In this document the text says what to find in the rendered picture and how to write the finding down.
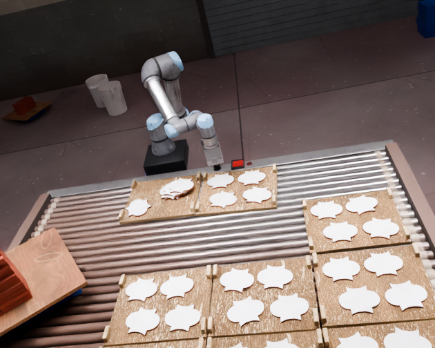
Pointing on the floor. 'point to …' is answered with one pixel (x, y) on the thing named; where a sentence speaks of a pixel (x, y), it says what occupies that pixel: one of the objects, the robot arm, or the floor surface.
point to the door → (325, 20)
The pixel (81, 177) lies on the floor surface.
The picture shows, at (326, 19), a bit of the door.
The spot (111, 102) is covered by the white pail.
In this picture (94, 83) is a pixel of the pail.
